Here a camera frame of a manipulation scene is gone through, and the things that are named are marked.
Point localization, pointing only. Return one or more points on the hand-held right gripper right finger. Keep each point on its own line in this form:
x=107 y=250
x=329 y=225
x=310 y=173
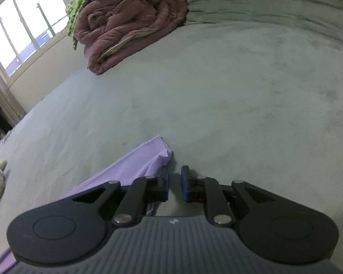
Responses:
x=184 y=184

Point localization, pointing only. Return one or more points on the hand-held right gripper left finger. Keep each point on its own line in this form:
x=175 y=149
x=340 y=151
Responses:
x=167 y=185

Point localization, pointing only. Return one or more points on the purple pants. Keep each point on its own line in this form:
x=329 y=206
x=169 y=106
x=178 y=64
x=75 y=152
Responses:
x=137 y=162

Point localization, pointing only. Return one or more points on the pink folded quilt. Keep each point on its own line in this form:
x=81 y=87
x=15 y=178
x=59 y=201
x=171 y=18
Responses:
x=125 y=25

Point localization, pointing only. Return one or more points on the grey curtain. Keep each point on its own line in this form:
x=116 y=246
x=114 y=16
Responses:
x=2 y=91

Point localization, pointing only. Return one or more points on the green patterned blanket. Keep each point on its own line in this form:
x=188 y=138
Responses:
x=74 y=8

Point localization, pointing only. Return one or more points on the grey padded headboard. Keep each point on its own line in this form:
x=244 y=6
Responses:
x=274 y=2

